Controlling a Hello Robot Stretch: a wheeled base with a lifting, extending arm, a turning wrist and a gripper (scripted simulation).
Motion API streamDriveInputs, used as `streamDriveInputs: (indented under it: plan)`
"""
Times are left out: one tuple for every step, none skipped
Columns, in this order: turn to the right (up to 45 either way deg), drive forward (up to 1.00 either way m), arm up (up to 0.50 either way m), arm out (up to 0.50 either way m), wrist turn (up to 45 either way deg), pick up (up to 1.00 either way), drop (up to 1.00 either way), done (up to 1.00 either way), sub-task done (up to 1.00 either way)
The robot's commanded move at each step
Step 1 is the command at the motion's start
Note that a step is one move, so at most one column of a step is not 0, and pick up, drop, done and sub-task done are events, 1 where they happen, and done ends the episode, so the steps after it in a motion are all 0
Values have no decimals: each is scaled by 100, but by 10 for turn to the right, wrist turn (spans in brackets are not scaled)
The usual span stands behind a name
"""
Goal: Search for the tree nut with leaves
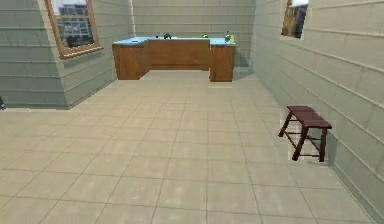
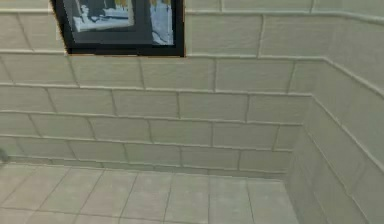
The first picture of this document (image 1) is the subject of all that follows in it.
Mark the dark red wooden bench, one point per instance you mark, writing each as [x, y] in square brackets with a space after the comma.
[308, 121]

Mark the dark teal bottle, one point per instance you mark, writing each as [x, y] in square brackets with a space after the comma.
[227, 36]

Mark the small green object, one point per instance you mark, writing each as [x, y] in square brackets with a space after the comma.
[204, 35]

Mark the small dark object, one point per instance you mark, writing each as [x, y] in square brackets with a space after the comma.
[2, 103]

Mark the small grey flat object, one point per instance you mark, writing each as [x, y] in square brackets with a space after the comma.
[134, 41]

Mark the yellow green bottle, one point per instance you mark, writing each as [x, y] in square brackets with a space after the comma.
[232, 38]

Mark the wooden framed window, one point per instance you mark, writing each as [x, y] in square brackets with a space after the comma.
[295, 18]
[73, 28]

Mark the wooden counter with blue top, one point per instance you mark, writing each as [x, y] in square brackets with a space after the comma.
[180, 55]

